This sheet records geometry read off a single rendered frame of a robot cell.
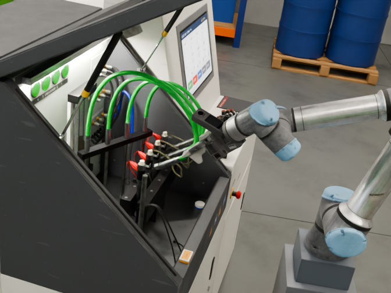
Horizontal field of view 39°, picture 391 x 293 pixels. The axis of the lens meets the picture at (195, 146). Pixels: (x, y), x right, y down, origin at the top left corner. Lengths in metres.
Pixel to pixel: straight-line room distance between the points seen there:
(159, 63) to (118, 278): 0.83
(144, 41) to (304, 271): 1.00
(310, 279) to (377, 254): 1.74
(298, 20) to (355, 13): 0.62
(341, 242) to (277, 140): 0.38
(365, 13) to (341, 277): 4.77
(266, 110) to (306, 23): 4.92
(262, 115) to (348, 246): 0.50
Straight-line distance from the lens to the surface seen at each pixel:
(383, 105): 1.69
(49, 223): 1.66
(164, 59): 2.07
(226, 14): 7.11
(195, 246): 1.76
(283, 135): 1.56
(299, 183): 4.15
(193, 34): 2.37
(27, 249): 1.76
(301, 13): 6.40
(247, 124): 1.55
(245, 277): 3.17
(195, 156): 1.71
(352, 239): 1.72
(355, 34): 6.50
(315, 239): 1.91
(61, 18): 1.93
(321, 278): 1.95
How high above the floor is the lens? 2.03
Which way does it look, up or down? 28 degrees down
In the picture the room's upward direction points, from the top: 8 degrees clockwise
